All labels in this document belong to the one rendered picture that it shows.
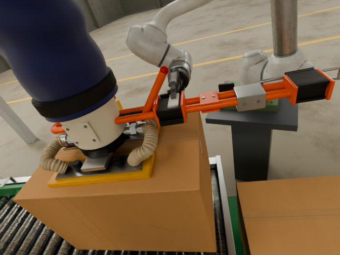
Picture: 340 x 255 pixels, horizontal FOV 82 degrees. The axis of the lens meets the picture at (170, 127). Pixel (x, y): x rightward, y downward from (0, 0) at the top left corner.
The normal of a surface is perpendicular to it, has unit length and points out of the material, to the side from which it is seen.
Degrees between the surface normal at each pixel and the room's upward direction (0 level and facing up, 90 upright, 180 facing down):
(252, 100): 90
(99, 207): 90
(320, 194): 0
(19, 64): 77
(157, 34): 63
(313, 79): 0
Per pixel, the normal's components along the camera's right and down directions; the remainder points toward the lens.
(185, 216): -0.11, 0.63
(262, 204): -0.24, -0.77
